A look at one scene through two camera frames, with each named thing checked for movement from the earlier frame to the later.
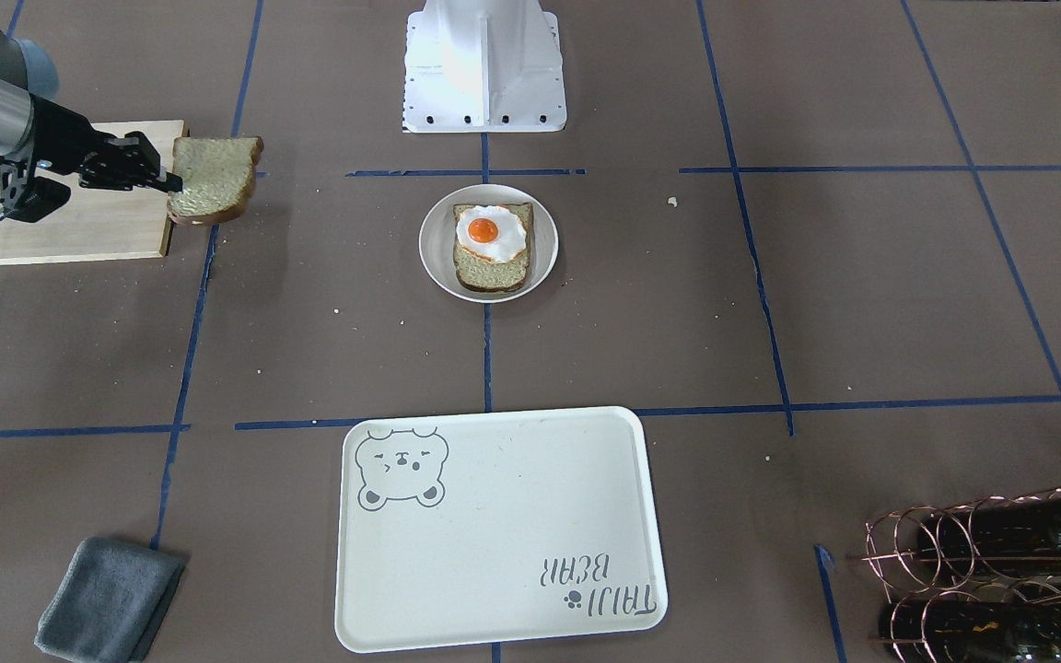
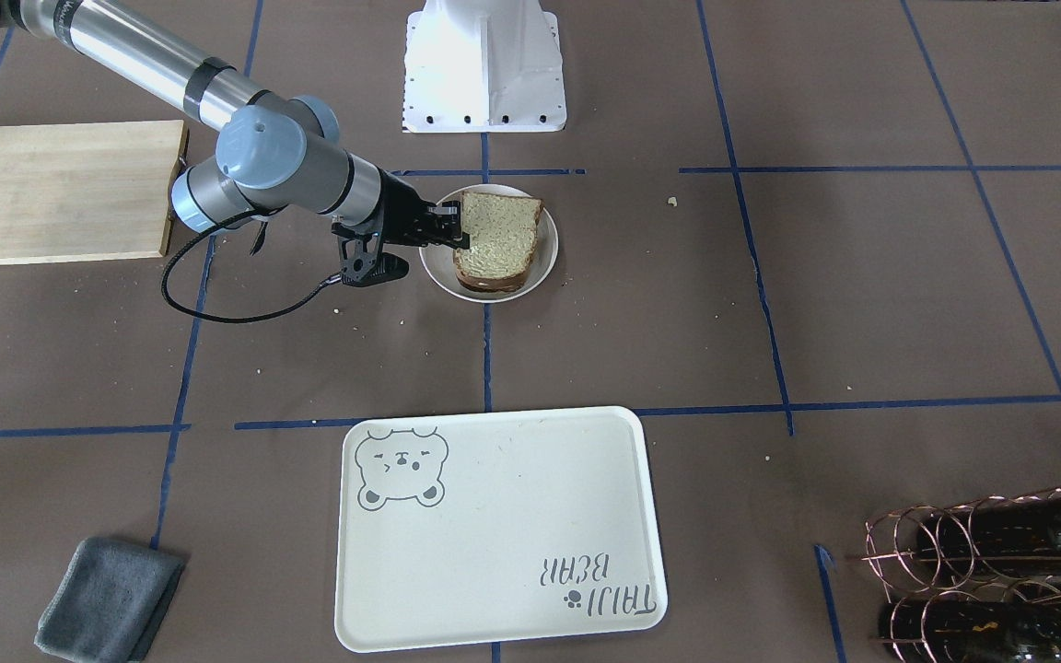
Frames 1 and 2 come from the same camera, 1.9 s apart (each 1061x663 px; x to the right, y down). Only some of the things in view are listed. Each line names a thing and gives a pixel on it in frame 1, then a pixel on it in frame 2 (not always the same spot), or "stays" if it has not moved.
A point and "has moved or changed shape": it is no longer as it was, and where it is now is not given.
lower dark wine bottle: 991,632 stays
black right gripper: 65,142 -> 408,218
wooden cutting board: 95,223 stays
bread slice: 217,175 has moved or changed shape
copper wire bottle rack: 1031,577 stays
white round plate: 436,239 stays
